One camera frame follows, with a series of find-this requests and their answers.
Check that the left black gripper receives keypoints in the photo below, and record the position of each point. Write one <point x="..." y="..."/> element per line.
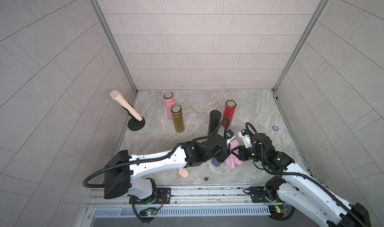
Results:
<point x="223" y="154"/>

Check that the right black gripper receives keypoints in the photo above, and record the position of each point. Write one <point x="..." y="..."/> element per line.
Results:
<point x="241" y="156"/>

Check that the blue thermos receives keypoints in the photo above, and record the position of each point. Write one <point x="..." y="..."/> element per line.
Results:
<point x="215" y="162"/>

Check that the pink cloth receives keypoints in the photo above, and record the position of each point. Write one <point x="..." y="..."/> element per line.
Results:
<point x="232" y="161"/>

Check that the gold thermos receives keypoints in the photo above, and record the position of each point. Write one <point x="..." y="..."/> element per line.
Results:
<point x="178" y="119"/>

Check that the pink thermos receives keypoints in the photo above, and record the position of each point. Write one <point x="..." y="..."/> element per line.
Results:
<point x="169" y="103"/>

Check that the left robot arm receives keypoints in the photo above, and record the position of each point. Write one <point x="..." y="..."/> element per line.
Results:
<point x="126" y="174"/>

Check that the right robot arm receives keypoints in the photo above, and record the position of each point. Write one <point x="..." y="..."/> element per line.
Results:
<point x="291" y="184"/>

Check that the black thermos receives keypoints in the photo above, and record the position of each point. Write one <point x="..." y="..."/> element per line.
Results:
<point x="214" y="120"/>

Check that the red thermos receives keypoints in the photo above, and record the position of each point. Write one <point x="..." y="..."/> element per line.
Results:
<point x="229" y="111"/>

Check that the pink oval soap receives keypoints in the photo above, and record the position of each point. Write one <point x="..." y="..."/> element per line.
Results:
<point x="183" y="173"/>

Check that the right circuit board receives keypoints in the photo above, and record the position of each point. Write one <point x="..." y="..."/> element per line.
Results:
<point x="277" y="212"/>

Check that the circuit board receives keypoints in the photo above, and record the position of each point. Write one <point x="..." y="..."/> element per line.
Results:
<point x="277" y="212"/>
<point x="149" y="212"/>

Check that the beige microphone on black stand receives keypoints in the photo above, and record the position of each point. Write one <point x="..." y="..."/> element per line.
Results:
<point x="136" y="122"/>

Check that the left circuit board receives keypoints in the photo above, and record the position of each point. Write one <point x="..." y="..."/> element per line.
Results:
<point x="149" y="212"/>

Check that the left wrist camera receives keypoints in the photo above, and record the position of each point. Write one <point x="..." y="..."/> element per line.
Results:
<point x="229" y="136"/>

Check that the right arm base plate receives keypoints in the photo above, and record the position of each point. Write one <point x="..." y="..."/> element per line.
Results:
<point x="258" y="195"/>

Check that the aluminium mounting rail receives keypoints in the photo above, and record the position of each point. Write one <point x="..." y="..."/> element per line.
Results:
<point x="194" y="195"/>

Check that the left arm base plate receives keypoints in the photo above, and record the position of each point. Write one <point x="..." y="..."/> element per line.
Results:
<point x="163" y="197"/>

